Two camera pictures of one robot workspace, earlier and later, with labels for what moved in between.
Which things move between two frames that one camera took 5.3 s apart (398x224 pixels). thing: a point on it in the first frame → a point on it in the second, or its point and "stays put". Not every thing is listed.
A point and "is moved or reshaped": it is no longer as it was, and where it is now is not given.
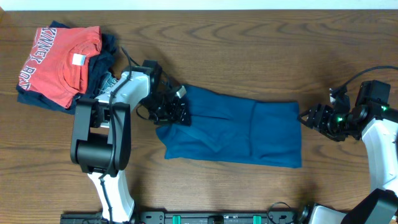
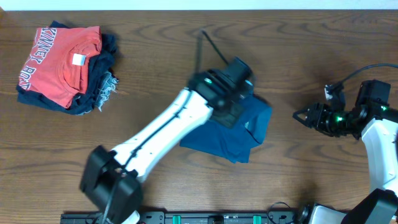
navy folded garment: (98, 67) stays put
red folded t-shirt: (56, 67) stays put
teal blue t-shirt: (226, 129) is moved or reshaped
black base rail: (188, 218) stays put
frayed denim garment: (107, 82) stays put
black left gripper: (173, 119) → (229, 122)
